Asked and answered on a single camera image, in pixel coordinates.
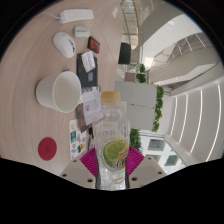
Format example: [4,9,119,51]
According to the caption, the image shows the white power strip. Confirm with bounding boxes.
[43,8,95,25]

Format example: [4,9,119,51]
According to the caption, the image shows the green planter shrub row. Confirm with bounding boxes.
[151,84,165,133]

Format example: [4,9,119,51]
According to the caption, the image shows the white computer mouse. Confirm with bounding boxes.
[52,31,77,59]

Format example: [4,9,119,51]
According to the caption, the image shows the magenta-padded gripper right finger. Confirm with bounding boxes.
[124,145,168,190]

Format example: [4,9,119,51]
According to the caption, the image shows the small red and black box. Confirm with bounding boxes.
[86,35,102,54]

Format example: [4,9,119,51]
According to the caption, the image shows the white mug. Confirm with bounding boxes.
[35,70,83,114]

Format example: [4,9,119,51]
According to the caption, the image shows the flat round red coaster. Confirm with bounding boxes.
[37,136,58,162]

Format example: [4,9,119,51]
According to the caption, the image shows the white printed card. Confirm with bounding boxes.
[80,50,97,73]

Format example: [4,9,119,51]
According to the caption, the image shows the small grey oval device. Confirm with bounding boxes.
[73,25,91,39]

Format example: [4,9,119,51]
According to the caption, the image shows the small white paper note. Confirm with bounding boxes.
[111,5,120,19]

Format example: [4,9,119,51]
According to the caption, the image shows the tall green leafy hedge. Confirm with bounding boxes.
[129,128,144,153]

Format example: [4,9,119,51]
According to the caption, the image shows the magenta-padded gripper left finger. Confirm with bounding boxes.
[59,147,100,190]

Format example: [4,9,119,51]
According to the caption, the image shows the clear lime-label drink bottle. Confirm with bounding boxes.
[92,90,132,191]

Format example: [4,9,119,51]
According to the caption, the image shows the black office chair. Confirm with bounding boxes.
[117,42,132,65]

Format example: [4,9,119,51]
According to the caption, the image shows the ceiling light strips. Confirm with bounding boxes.
[169,89,224,163]

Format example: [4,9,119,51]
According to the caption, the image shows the potted plants in brown planter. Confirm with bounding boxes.
[134,63,148,84]

